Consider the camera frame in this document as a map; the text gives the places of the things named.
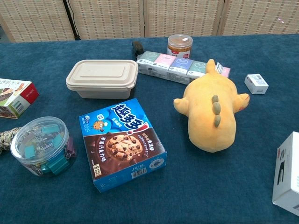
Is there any yellow dinosaur plush toy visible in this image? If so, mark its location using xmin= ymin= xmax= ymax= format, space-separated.
xmin=173 ymin=59 xmax=250 ymax=154

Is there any blue chocolate cookie box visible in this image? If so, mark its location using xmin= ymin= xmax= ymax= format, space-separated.
xmin=78 ymin=98 xmax=168 ymax=193

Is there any beige lidded food container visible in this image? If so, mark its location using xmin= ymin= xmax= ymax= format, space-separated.
xmin=65 ymin=59 xmax=139 ymax=99

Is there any small white box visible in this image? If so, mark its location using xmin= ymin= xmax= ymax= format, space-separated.
xmin=244 ymin=73 xmax=269 ymax=95

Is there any red and white snack box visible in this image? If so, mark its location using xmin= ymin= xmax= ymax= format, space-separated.
xmin=0 ymin=78 xmax=40 ymax=119

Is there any large white carton box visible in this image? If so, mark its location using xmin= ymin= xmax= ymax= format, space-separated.
xmin=272 ymin=131 xmax=299 ymax=210

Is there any pastel tissue pack row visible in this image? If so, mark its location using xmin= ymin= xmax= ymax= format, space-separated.
xmin=136 ymin=51 xmax=231 ymax=85

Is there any small black device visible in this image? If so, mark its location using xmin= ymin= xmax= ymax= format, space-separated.
xmin=132 ymin=41 xmax=144 ymax=59

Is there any clear jar with orange label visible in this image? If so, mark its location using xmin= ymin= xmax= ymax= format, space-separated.
xmin=167 ymin=34 xmax=193 ymax=59

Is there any blue table cloth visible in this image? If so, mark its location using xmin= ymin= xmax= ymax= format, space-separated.
xmin=0 ymin=34 xmax=299 ymax=224

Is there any woven bamboo folding screen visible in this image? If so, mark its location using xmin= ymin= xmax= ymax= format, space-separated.
xmin=0 ymin=0 xmax=299 ymax=43

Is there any clear tub of binder clips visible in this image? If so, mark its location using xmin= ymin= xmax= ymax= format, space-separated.
xmin=10 ymin=116 xmax=78 ymax=176

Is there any black stand pole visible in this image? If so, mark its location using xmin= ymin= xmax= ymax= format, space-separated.
xmin=62 ymin=0 xmax=81 ymax=41

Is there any braided rope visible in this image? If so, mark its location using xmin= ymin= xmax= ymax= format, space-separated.
xmin=0 ymin=127 xmax=23 ymax=154

